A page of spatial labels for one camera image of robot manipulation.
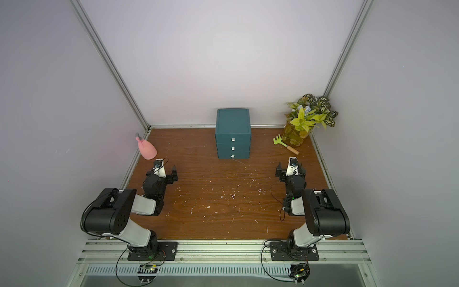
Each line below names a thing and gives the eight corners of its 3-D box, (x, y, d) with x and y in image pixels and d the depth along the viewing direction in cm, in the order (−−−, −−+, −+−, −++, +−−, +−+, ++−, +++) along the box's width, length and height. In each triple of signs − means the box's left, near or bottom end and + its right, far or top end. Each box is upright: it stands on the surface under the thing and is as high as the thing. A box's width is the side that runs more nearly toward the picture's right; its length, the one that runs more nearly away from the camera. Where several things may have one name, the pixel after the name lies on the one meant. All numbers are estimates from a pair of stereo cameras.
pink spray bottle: (140, 156, 108) (128, 141, 96) (146, 149, 112) (136, 133, 100) (152, 161, 106) (141, 145, 94) (158, 153, 110) (149, 137, 98)
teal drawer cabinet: (218, 161, 105) (214, 136, 88) (221, 127, 124) (218, 100, 106) (249, 161, 105) (251, 136, 88) (247, 126, 124) (248, 100, 106)
